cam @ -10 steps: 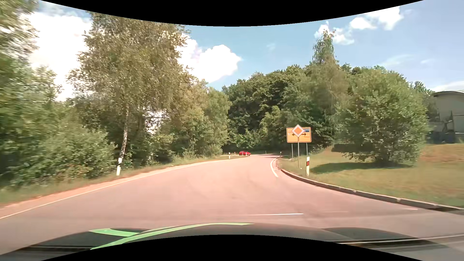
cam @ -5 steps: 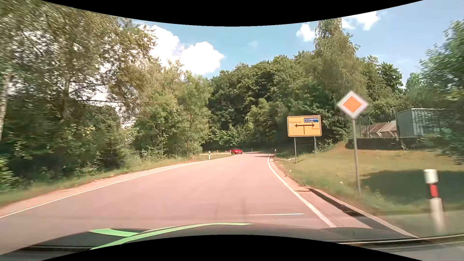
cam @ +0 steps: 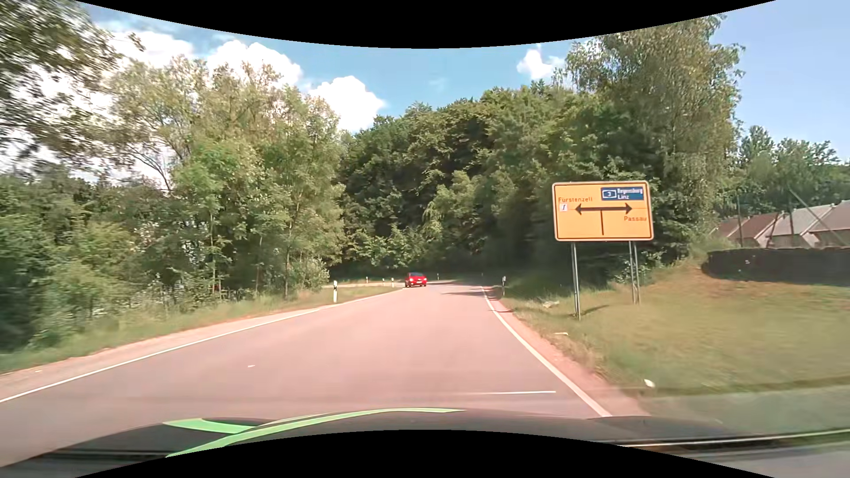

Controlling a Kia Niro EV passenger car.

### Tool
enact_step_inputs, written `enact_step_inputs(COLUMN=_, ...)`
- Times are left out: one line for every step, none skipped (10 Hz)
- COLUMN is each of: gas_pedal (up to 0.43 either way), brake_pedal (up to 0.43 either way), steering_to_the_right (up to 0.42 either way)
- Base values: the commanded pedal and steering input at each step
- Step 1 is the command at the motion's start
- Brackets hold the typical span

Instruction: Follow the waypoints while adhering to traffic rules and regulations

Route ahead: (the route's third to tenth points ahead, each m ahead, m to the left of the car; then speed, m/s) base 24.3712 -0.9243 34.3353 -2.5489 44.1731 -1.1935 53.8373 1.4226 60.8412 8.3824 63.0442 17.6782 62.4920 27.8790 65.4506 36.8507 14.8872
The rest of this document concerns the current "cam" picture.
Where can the red car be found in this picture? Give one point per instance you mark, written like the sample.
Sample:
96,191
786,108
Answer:
416,279

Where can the wood of green trees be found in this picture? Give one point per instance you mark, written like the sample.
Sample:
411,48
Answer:
431,186

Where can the row of white marker posts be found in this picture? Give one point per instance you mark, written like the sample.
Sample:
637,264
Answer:
372,279

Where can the grey asphalt road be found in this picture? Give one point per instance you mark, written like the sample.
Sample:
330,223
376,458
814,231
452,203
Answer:
372,345

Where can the road markings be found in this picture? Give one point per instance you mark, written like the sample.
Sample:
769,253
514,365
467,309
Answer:
531,350

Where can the yellow direction road sign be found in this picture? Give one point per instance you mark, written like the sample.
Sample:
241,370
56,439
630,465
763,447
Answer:
602,211

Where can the car's own bonnet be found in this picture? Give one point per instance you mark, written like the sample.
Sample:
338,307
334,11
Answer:
398,431

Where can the grass verge with trees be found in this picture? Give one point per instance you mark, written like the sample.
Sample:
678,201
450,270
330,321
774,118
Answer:
166,318

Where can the grass bank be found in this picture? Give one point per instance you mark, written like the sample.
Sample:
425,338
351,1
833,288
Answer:
697,325

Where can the dark hedge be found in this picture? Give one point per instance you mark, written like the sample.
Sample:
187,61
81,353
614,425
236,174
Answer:
777,263

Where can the buildings with brown roofs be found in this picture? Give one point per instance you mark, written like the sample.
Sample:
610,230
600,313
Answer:
790,228

